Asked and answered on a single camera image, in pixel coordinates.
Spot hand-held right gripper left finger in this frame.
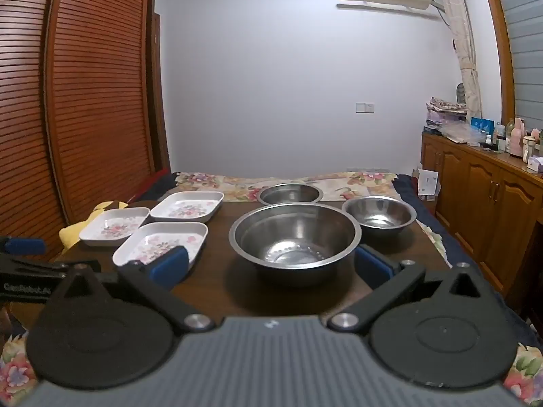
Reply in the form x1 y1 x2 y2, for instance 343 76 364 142
44 245 216 335

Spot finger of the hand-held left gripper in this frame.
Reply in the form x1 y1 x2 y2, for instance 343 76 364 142
0 237 46 257
0 256 75 283

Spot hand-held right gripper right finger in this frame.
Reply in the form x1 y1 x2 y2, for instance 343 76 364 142
326 246 497 335

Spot floral white rectangular plate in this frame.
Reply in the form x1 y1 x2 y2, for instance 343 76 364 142
113 221 208 273
79 207 151 247
150 191 225 224

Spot small stainless steel bowl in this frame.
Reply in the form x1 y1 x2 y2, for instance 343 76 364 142
256 183 324 207
342 196 417 240

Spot large stainless steel bowl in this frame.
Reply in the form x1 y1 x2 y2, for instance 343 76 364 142
229 202 362 287

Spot red and dark cloth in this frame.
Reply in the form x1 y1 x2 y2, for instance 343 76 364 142
131 170 180 202

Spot dark blue blanket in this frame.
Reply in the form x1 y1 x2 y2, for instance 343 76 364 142
392 174 543 348

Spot white cardboard box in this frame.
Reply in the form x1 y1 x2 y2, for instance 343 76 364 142
415 169 441 202

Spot floral bedsheet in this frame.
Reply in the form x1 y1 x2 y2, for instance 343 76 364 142
0 171 543 407

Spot wooden sideboard cabinet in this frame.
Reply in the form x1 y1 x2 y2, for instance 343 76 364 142
420 131 543 306

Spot clear plastic bag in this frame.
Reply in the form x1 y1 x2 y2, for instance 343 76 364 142
441 121 486 147

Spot wooden louvered wardrobe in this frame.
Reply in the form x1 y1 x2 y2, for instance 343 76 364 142
0 0 171 264

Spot blue box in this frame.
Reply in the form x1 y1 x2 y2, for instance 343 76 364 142
471 116 495 135

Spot pink bottle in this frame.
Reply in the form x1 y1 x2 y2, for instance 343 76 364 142
511 119 527 157

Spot beige patterned curtain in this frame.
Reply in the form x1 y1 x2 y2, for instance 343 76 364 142
430 0 484 121

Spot grey window blinds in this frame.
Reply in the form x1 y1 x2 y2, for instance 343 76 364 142
492 0 543 136

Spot wooden window frame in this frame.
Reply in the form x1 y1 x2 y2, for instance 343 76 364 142
477 0 517 124

